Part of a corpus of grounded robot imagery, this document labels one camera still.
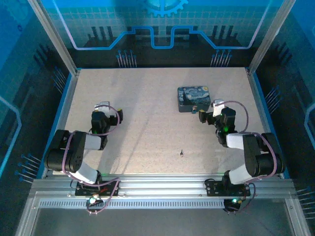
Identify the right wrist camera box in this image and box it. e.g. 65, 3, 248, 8
212, 99, 225, 117

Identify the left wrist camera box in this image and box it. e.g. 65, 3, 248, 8
94, 101, 111, 112

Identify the blue printed back panel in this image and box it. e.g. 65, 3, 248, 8
39, 0, 284, 51

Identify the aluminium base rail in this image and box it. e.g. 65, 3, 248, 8
31, 173, 295, 199

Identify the slotted grey cable duct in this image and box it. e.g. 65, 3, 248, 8
38, 200, 228, 210

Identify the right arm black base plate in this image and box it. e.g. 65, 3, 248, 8
204, 178, 252, 198

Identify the aluminium table side rail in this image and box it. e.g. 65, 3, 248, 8
40, 69, 81, 179
246, 67, 286, 179

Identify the aluminium frame post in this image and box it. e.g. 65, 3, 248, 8
26, 0, 81, 75
247, 0, 296, 75

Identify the starry night tin box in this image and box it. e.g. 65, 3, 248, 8
177, 86, 212, 114

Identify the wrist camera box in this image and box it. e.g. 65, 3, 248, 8
212, 99, 225, 117
94, 101, 111, 112

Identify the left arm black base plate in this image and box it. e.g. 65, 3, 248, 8
74, 180, 121, 198

